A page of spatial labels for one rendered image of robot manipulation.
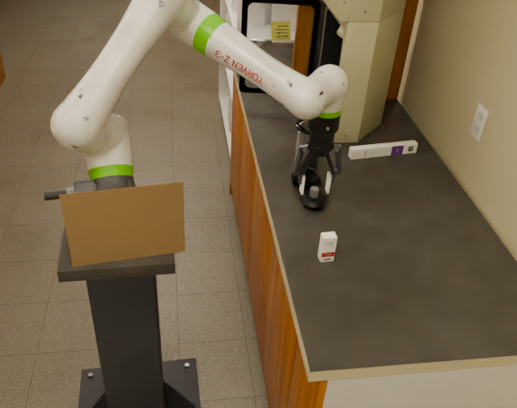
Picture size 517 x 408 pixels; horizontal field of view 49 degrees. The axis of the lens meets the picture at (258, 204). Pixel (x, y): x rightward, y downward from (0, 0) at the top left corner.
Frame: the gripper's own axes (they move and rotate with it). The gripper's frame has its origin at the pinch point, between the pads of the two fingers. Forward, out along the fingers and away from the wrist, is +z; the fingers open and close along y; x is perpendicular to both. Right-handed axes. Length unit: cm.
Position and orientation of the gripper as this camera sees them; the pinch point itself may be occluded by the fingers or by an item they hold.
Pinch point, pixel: (315, 184)
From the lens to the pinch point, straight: 182.4
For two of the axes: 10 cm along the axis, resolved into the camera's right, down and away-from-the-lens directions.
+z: -0.6, 8.1, 5.8
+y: -9.9, 0.3, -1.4
